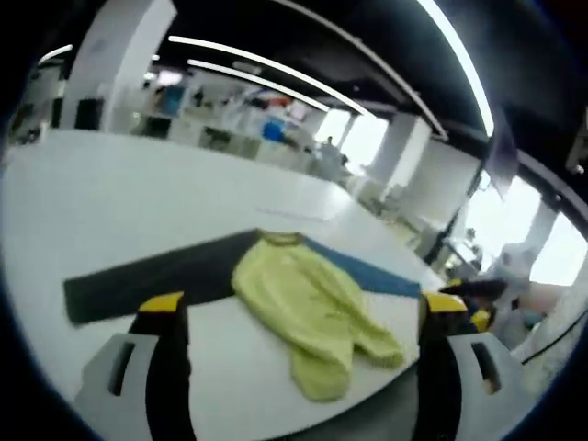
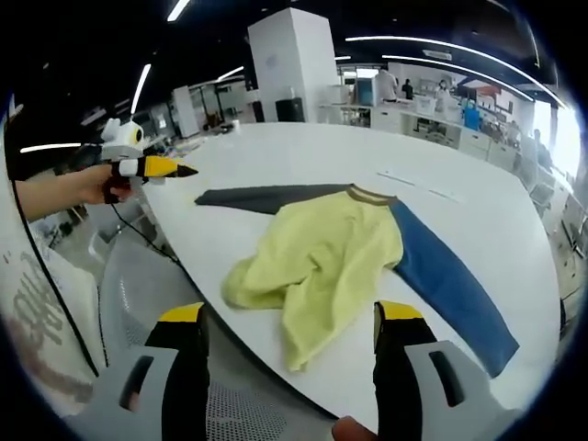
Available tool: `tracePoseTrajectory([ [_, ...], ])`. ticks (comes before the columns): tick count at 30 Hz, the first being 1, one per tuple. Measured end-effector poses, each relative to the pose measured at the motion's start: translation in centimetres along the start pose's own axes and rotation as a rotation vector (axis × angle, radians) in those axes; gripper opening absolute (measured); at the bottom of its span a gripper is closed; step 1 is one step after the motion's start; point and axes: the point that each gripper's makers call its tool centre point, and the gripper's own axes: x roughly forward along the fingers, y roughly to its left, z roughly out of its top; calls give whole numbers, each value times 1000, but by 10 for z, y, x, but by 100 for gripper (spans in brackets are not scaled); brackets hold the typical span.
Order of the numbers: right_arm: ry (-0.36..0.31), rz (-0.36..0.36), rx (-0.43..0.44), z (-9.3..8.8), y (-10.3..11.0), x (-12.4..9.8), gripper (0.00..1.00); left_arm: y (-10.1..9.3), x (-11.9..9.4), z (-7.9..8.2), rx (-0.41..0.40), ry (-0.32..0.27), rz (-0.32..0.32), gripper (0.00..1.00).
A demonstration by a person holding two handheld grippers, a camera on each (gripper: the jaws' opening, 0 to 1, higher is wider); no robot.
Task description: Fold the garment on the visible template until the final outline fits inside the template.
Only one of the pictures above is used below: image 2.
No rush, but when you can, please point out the straight ceiling light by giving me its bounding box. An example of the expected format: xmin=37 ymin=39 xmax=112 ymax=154
xmin=19 ymin=142 xmax=83 ymax=154
xmin=215 ymin=65 xmax=245 ymax=85
xmin=130 ymin=62 xmax=153 ymax=117
xmin=166 ymin=0 xmax=192 ymax=23

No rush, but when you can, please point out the blue container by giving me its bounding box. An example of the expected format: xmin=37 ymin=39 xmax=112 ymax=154
xmin=463 ymin=101 xmax=482 ymax=130

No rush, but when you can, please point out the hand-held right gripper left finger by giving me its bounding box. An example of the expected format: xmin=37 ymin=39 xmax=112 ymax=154
xmin=59 ymin=301 xmax=211 ymax=441

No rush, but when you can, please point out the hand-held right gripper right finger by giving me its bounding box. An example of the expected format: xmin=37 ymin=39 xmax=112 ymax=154
xmin=372 ymin=300 xmax=529 ymax=441

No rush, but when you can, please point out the yellow blue grey garment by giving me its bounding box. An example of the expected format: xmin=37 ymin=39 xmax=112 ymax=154
xmin=193 ymin=182 xmax=522 ymax=379

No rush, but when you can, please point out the person's left hand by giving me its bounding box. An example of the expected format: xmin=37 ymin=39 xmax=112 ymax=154
xmin=74 ymin=163 xmax=140 ymax=207

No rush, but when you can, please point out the white counter with cabinets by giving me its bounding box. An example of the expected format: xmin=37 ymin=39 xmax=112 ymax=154
xmin=318 ymin=97 xmax=521 ymax=163

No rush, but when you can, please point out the person's white printed shirt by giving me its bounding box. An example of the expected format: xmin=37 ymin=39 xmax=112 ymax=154
xmin=0 ymin=183 xmax=106 ymax=417

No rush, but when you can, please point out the white square pillar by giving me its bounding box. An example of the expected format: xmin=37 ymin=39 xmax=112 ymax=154
xmin=247 ymin=6 xmax=342 ymax=125

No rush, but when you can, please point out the thin black cable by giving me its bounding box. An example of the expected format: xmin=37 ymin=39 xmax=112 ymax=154
xmin=108 ymin=200 xmax=184 ymax=266

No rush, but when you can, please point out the person's right hand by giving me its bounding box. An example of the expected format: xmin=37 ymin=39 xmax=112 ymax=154
xmin=331 ymin=414 xmax=379 ymax=441

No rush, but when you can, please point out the blue framed machine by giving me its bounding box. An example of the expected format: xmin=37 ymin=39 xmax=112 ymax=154
xmin=355 ymin=77 xmax=376 ymax=107

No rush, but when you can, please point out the long curved ceiling light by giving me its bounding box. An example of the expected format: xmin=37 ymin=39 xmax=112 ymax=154
xmin=345 ymin=35 xmax=570 ymax=110
xmin=381 ymin=54 xmax=484 ymax=78

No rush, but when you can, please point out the white tape template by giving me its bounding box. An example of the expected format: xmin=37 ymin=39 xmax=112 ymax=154
xmin=375 ymin=170 xmax=463 ymax=204

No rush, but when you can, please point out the grey mesh chair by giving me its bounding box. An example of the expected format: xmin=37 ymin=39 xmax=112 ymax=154
xmin=88 ymin=228 xmax=342 ymax=441

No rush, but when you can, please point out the black cable over shirt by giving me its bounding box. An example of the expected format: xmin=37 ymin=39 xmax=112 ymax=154
xmin=6 ymin=151 xmax=101 ymax=379

